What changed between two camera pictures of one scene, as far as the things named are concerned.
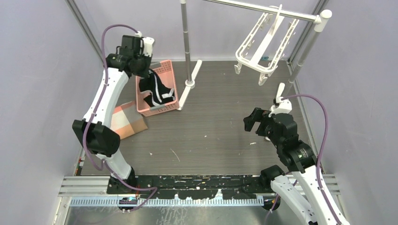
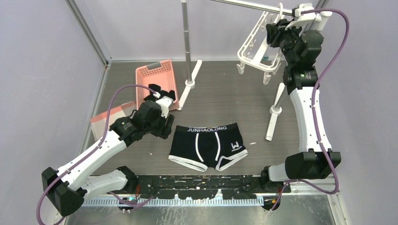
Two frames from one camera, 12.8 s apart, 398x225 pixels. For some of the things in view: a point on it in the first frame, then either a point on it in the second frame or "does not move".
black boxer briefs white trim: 159,93 -> 203,146
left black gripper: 149,59 -> 165,128
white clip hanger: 261,50 does not move
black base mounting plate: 182,187 does not move
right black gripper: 258,115 -> 274,33
